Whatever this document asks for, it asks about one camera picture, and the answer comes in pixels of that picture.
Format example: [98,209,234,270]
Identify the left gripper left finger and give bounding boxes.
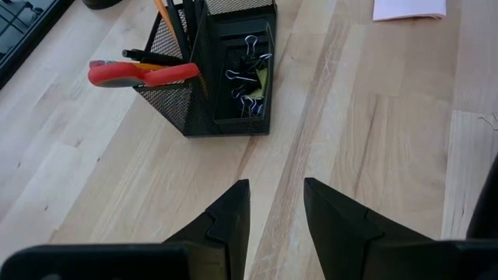
[0,178,251,280]

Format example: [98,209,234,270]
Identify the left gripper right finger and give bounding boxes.
[303,177,498,280]

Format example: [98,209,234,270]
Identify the black mesh desk organizer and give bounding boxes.
[132,0,279,138]

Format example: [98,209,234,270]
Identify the yellow eraser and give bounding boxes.
[247,67,269,101]

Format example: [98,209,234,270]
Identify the orange pencil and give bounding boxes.
[134,61,169,72]
[152,0,179,40]

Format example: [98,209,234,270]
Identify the red-handled scissors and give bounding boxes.
[87,59,202,89]

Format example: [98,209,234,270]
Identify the pink sticky note pad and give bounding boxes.
[372,0,448,22]

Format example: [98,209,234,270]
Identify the black desk lamp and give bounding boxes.
[82,0,124,11]

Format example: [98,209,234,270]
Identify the black aluminium table frame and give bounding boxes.
[0,0,75,91]

